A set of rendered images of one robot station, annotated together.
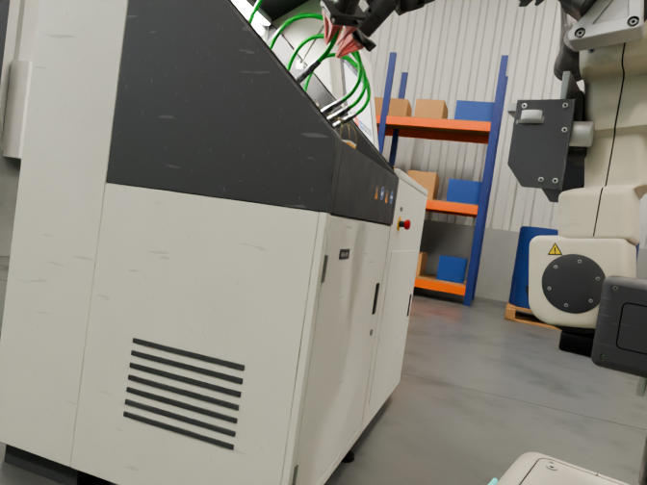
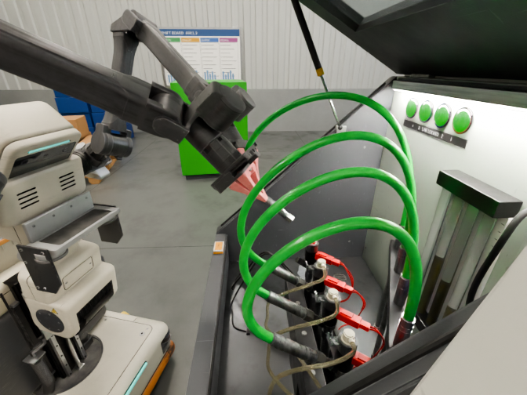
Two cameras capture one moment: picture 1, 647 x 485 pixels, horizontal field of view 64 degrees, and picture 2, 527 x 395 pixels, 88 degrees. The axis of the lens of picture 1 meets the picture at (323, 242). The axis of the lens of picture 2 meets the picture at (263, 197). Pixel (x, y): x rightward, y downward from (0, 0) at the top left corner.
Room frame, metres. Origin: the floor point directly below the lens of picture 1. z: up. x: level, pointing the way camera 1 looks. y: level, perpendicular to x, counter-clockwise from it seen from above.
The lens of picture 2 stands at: (1.94, -0.15, 1.47)
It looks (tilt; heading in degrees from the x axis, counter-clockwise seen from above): 26 degrees down; 158
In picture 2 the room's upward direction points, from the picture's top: straight up
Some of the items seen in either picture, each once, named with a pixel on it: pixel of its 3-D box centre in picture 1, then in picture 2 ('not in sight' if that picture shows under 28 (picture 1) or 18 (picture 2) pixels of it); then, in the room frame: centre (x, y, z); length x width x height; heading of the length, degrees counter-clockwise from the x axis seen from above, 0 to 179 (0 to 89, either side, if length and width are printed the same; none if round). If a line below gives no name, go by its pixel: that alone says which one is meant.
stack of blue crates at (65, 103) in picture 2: not in sight; (95, 111); (-5.07, -1.28, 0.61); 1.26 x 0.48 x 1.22; 71
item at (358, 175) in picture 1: (364, 190); (213, 325); (1.43, -0.09, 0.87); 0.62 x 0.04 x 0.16; 161
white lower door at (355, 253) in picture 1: (347, 344); not in sight; (1.43, -0.11, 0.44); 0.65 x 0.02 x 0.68; 161
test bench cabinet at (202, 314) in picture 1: (252, 340); not in sight; (1.52, 0.16, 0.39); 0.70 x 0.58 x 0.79; 161
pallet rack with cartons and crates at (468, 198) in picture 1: (383, 174); not in sight; (7.09, -0.67, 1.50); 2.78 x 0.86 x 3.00; 71
